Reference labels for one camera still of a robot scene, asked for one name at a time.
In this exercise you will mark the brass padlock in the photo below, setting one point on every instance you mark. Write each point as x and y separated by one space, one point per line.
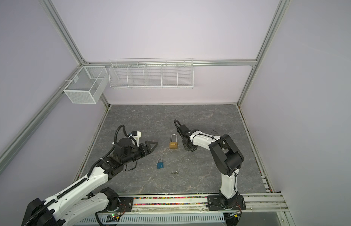
173 142

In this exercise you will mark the white vented cable duct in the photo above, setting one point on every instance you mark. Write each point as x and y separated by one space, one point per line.
162 219

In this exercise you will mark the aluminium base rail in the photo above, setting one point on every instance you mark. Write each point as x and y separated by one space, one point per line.
164 204

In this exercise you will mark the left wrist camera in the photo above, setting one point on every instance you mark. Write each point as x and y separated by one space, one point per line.
135 137

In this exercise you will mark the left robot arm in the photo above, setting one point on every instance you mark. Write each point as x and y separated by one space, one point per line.
102 171

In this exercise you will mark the blue padlock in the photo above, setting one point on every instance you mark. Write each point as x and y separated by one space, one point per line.
160 164

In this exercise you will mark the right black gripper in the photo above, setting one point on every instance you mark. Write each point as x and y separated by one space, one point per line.
186 148

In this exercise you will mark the white wire shelf basket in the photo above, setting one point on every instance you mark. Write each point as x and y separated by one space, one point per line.
151 73

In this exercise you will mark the aluminium frame profiles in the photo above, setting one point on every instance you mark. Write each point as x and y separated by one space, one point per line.
8 154

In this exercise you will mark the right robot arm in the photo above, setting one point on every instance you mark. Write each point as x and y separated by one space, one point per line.
228 160

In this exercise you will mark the white mesh box basket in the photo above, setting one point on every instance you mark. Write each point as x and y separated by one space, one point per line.
87 85

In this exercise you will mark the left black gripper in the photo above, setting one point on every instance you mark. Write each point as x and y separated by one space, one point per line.
149 150

